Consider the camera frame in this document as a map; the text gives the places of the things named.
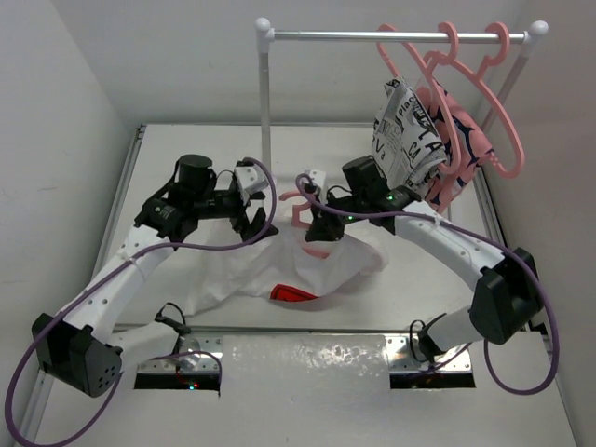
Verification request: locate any pink patterned shirt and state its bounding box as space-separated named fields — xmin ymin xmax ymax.
xmin=415 ymin=87 xmax=494 ymax=213

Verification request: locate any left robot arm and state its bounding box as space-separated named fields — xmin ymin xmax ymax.
xmin=32 ymin=155 xmax=275 ymax=398

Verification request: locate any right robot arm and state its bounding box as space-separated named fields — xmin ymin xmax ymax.
xmin=296 ymin=156 xmax=543 ymax=362

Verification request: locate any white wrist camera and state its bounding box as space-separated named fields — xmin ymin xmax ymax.
xmin=303 ymin=169 xmax=327 ymax=196
xmin=234 ymin=162 xmax=270 ymax=198

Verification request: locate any white t shirt red print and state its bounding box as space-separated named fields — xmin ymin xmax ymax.
xmin=184 ymin=224 xmax=389 ymax=316

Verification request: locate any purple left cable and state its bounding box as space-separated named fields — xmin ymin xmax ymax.
xmin=3 ymin=156 xmax=279 ymax=446

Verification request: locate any pink hanger with newspaper shirt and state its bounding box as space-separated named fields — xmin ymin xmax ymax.
xmin=374 ymin=23 xmax=462 ymax=176

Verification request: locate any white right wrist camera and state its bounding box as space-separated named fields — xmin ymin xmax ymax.
xmin=303 ymin=169 xmax=327 ymax=196

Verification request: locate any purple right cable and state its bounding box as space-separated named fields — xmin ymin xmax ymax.
xmin=294 ymin=173 xmax=558 ymax=396

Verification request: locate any white clothes rack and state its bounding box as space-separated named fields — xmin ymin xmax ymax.
xmin=254 ymin=18 xmax=549 ymax=166

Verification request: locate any metal base plate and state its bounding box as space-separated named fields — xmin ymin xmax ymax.
xmin=137 ymin=332 xmax=473 ymax=381

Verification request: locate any newspaper print shirt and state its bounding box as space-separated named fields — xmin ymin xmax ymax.
xmin=372 ymin=77 xmax=447 ymax=196

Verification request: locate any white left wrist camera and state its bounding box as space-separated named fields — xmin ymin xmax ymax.
xmin=234 ymin=162 xmax=270 ymax=198

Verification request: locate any empty pink hanger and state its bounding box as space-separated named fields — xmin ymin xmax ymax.
xmin=452 ymin=21 xmax=525 ymax=179

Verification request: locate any aluminium table edge rail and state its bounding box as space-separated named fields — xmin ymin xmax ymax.
xmin=18 ymin=123 xmax=147 ymax=443

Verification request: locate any purple cable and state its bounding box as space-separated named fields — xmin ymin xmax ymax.
xmin=3 ymin=156 xmax=279 ymax=446
xmin=294 ymin=173 xmax=558 ymax=396

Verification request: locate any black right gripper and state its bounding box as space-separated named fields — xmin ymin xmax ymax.
xmin=306 ymin=188 xmax=368 ymax=240

